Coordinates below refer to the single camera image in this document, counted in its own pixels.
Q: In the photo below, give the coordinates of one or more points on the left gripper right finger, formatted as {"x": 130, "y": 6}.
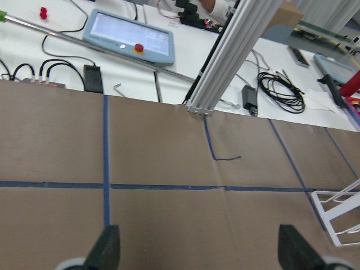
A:
{"x": 295, "y": 252}

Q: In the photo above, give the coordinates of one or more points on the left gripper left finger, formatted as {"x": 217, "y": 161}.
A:
{"x": 105, "y": 253}

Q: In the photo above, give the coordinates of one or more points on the red parts tray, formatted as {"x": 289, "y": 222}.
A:
{"x": 353, "y": 108}

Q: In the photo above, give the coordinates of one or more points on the red water bottle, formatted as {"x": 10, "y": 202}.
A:
{"x": 349, "y": 88}

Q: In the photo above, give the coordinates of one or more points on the black power adapter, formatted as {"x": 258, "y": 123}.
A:
{"x": 93, "y": 79}

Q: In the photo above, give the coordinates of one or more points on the white wire cup rack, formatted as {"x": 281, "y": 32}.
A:
{"x": 330, "y": 205}

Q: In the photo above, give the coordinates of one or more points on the aluminium frame post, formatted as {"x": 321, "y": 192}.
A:
{"x": 248, "y": 21}

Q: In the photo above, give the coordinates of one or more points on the green handled reacher grabber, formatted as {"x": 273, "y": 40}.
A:
{"x": 6, "y": 18}

